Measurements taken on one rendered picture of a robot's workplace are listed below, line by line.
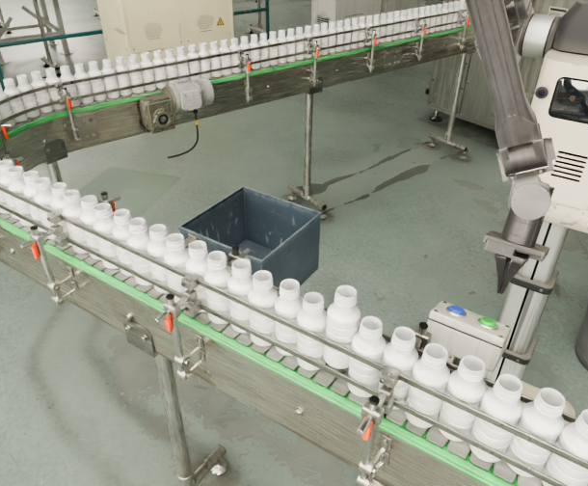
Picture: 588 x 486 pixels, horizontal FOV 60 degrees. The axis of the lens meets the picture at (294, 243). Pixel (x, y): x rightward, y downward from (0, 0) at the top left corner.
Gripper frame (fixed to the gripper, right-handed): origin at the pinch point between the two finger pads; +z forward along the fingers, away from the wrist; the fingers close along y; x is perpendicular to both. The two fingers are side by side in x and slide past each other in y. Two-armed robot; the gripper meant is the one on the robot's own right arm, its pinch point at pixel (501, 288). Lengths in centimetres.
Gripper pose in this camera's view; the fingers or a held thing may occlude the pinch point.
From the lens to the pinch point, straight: 100.1
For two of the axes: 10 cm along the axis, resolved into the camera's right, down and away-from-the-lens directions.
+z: -2.0, 9.4, 2.7
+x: 5.2, -1.3, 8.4
